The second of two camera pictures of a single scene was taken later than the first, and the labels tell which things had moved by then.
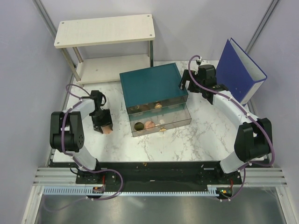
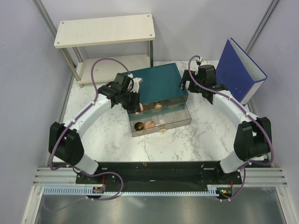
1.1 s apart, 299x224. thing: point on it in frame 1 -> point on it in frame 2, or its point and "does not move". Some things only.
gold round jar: (138, 126) does not move
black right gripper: (185, 77) does not move
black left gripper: (107, 121) -> (135, 106)
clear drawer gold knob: (159, 119) does not move
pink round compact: (107, 130) -> (141, 108)
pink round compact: (148, 124) does not move
